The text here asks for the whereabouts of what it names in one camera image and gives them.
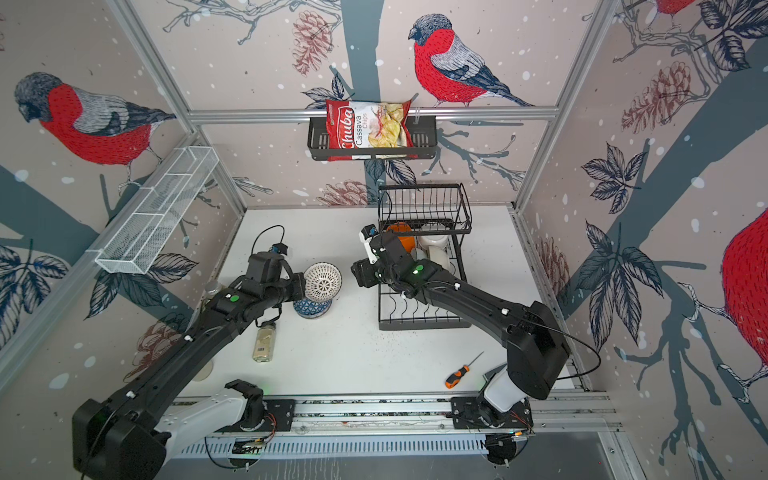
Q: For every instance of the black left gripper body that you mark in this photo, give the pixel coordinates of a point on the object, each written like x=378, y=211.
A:
x=294, y=287

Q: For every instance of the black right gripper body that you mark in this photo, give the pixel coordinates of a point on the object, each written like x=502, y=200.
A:
x=370, y=276

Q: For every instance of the blue triangle pattern bowl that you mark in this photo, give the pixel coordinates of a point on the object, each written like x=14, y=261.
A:
x=309, y=309

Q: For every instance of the patterned ceramic bowl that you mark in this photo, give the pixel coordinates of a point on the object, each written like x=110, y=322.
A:
x=323, y=282

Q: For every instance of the orange plastic bowl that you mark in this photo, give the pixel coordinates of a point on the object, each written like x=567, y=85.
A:
x=404, y=233

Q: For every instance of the cream ceramic bowl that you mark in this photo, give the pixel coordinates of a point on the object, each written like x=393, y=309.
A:
x=439, y=256

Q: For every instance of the white plastic bowl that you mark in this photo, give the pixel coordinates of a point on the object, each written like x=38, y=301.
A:
x=428, y=242

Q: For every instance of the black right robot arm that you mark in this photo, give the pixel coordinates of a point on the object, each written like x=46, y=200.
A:
x=536, y=348

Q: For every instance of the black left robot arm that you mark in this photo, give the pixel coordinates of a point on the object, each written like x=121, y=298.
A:
x=132, y=435

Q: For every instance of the small beige bottle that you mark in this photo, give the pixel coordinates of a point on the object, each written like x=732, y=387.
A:
x=265, y=343

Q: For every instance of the glass jar with amber contents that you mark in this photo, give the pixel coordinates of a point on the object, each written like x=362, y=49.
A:
x=211, y=289

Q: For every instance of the red cassava chips bag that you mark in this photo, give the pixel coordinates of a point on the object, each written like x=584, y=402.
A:
x=367, y=125

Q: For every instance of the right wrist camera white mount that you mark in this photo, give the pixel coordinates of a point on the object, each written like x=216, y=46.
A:
x=366, y=235

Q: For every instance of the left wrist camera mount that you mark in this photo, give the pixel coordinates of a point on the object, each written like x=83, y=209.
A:
x=279, y=248

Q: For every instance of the orange handled screwdriver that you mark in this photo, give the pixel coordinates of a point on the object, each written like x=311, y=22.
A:
x=455, y=377

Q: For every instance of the white wire wall shelf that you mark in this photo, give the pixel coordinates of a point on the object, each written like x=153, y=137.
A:
x=139, y=240

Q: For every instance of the black wall basket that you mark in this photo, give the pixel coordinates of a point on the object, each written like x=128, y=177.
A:
x=423, y=134

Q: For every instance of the aluminium frame corner post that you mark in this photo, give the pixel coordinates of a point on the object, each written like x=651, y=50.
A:
x=128, y=19

